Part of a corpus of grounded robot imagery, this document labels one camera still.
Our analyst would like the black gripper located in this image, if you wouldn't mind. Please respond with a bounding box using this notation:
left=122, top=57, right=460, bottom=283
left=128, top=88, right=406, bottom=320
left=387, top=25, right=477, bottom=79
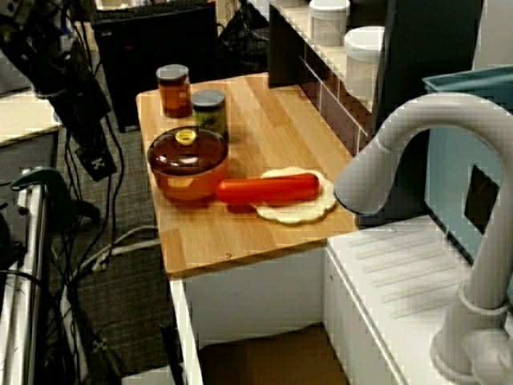
left=51, top=66, right=119, bottom=181

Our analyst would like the orange toy pot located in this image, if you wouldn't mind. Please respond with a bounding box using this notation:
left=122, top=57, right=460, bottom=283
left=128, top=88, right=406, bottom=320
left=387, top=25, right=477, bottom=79
left=148, top=158, right=230, bottom=201

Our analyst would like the orange beans can grey lid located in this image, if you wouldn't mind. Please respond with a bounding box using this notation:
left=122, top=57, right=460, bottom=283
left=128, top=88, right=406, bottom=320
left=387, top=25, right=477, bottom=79
left=156, top=63, right=192, bottom=119

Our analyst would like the brown transparent lid yellow knob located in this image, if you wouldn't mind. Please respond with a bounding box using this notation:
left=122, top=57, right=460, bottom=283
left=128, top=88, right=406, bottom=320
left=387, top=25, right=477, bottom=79
left=147, top=126, right=230, bottom=175

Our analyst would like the cream desk board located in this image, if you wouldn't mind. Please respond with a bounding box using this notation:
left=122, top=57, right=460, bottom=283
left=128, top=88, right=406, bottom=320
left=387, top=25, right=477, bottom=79
left=0, top=90, right=65, bottom=146

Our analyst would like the green peas can grey lid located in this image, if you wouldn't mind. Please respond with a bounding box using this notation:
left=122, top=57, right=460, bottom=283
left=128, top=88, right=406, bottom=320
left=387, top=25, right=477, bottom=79
left=191, top=89, right=228, bottom=140

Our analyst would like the black computer tower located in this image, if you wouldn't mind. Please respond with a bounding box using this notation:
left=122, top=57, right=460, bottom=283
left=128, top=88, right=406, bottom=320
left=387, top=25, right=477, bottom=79
left=92, top=3, right=220, bottom=132

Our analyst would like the red toy sausage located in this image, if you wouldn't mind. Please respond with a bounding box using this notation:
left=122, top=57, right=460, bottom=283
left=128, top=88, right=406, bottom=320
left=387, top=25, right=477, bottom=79
left=215, top=172, right=321, bottom=205

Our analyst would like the white toy kitchen cabinet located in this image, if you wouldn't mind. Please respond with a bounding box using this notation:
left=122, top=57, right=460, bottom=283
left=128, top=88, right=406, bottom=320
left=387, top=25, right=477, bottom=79
left=168, top=214, right=513, bottom=385

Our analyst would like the cream flower-shaped plate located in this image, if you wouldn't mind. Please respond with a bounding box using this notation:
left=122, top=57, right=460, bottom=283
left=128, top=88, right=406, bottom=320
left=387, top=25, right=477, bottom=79
left=250, top=166, right=338, bottom=225

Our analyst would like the cream shelf ledge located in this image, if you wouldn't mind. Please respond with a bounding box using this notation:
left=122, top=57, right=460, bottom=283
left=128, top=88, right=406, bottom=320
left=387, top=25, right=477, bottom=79
left=272, top=0, right=380, bottom=116

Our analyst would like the small white lidded jar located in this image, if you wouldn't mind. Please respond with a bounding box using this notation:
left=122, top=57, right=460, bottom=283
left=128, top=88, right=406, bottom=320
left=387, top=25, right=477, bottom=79
left=308, top=0, right=352, bottom=47

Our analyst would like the large white lidded jar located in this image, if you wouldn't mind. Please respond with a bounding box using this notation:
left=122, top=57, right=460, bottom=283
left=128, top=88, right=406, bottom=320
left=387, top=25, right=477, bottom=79
left=344, top=26, right=386, bottom=99

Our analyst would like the grey toy faucet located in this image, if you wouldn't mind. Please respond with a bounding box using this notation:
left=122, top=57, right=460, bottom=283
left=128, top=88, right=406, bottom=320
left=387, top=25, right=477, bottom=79
left=333, top=92, right=513, bottom=382

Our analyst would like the teal plastic bin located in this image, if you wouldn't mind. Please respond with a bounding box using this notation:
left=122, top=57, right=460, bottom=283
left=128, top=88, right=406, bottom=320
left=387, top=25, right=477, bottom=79
left=422, top=64, right=513, bottom=261

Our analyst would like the black cable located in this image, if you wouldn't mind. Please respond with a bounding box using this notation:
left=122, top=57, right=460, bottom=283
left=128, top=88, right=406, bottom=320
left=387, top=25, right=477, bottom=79
left=91, top=59, right=126, bottom=245

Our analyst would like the white floor cable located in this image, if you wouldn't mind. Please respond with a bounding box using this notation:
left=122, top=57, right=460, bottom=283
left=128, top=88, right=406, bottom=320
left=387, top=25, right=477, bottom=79
left=74, top=225, right=161, bottom=278

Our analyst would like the aluminium frame rail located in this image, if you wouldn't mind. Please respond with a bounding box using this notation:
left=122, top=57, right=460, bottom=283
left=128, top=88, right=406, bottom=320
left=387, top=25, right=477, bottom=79
left=0, top=176, right=53, bottom=385

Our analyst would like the dark grey upright post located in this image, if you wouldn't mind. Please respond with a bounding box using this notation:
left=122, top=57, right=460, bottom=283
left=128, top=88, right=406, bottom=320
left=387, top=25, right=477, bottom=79
left=358, top=0, right=486, bottom=225

